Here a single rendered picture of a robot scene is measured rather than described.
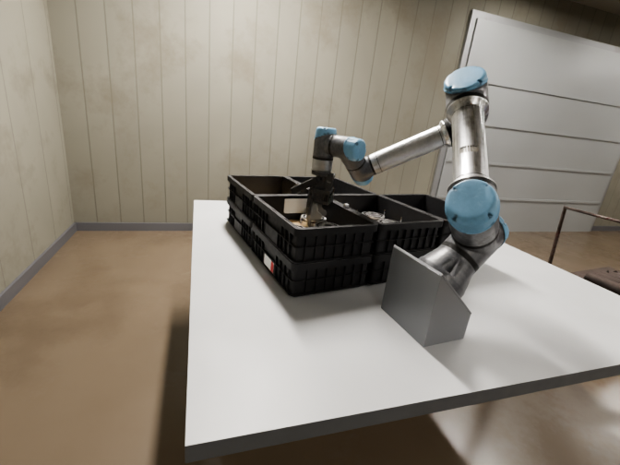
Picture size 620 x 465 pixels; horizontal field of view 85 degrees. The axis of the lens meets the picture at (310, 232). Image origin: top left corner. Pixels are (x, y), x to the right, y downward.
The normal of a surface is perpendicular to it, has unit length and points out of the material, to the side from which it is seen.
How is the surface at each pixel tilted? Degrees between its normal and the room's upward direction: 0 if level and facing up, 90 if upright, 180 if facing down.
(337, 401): 0
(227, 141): 90
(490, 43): 90
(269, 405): 0
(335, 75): 90
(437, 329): 90
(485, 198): 58
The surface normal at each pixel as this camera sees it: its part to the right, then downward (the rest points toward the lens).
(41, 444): 0.11, -0.94
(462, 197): -0.46, -0.34
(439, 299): 0.39, 0.34
